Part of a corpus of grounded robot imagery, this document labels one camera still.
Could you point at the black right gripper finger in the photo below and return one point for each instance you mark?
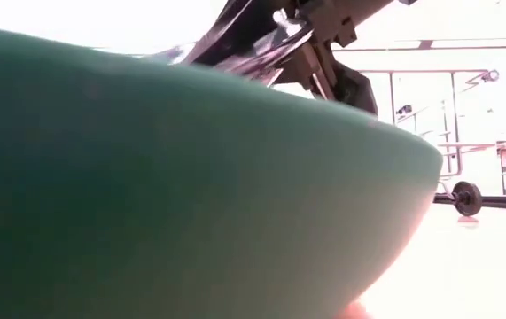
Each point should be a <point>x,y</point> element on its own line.
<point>354,91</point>

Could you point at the dark teal glazed plate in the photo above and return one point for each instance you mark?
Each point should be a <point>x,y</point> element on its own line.
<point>235,40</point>

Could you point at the green plate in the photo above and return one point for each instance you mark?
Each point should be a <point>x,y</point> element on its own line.
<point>146,199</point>

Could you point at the black ceiling spotlight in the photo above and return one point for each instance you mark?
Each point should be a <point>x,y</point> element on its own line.
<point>404,109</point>
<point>491,75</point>

